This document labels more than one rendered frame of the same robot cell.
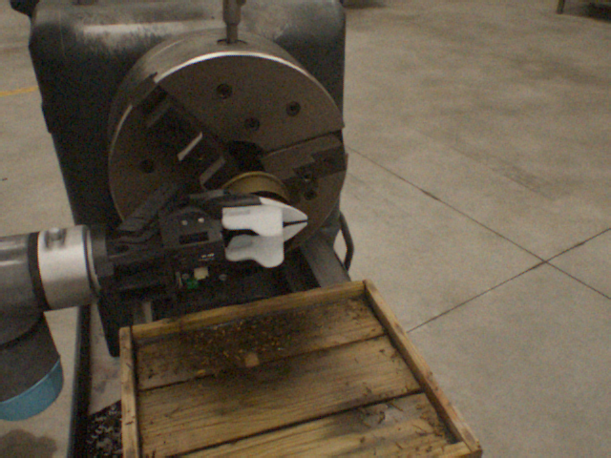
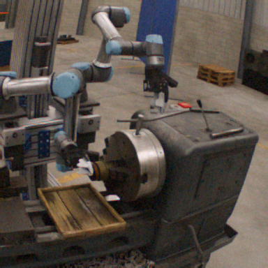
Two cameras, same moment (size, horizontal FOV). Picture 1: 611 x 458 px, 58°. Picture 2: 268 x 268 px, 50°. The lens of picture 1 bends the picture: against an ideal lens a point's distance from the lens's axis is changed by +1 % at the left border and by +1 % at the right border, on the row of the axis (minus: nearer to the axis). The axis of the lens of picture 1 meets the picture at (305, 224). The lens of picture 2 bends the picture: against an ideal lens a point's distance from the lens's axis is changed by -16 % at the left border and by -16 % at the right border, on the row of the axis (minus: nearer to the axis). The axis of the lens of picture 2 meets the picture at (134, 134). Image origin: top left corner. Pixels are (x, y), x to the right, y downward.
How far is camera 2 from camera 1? 1.22 m
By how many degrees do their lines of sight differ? 64
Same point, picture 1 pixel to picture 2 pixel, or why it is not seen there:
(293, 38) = (172, 149)
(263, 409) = (72, 206)
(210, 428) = (65, 199)
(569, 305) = not seen: outside the picture
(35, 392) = (58, 165)
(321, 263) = (140, 219)
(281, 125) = (130, 161)
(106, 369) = not seen: hidden behind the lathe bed
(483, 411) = not seen: outside the picture
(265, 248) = (83, 171)
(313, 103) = (136, 161)
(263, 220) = (82, 164)
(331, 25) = (182, 153)
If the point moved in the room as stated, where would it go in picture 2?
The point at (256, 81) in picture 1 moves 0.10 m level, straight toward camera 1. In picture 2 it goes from (128, 145) to (104, 146)
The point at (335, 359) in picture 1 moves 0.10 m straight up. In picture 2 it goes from (91, 218) to (92, 201)
